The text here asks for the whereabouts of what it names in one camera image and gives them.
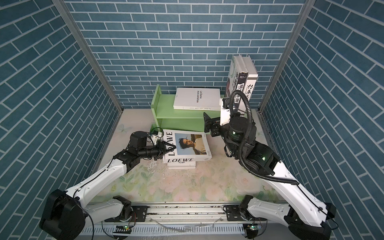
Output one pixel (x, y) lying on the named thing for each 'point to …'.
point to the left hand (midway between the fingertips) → (174, 149)
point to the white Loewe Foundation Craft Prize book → (191, 146)
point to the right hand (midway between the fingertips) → (213, 110)
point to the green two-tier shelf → (163, 116)
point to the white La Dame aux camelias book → (198, 99)
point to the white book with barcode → (186, 165)
